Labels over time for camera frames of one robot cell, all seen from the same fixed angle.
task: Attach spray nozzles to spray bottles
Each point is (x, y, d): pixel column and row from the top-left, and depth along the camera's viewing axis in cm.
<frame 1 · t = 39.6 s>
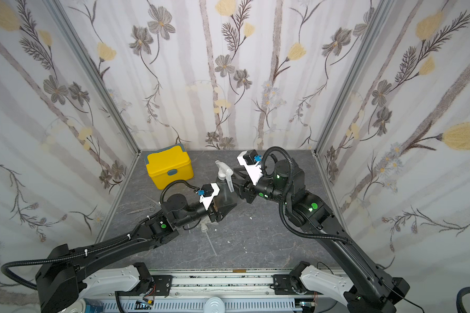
left hand: (230, 194, 67), fingers open
right hand: (236, 178, 56), fingers open
yellow plastic storage box: (169, 164, 98), point 14 cm above the table
grey translucent spray bottle: (224, 196, 67), point 30 cm above the table
clear spray nozzle middle: (204, 228, 89), point 2 cm above the table

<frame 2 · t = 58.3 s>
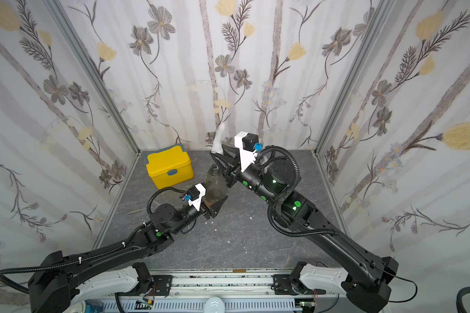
left hand: (218, 188, 65), fingers open
right hand: (221, 154, 47), fingers open
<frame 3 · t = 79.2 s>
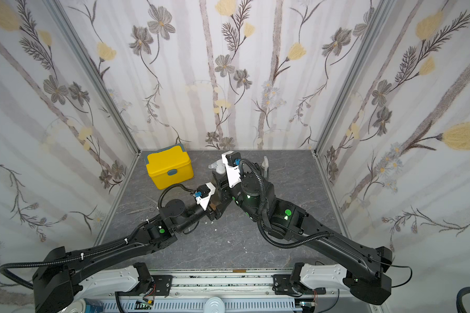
left hand: (224, 191, 68), fingers open
right hand: (222, 173, 55), fingers open
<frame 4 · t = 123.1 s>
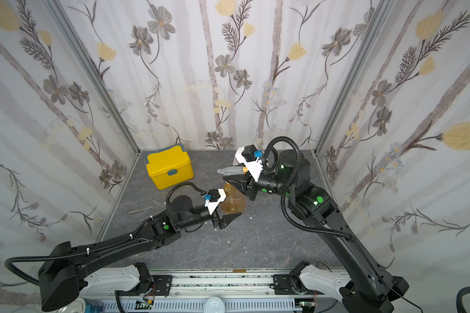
left hand: (235, 202, 66), fingers open
right hand: (233, 176, 52), fingers open
amber spray bottle: (235, 201, 65), point 31 cm above the table
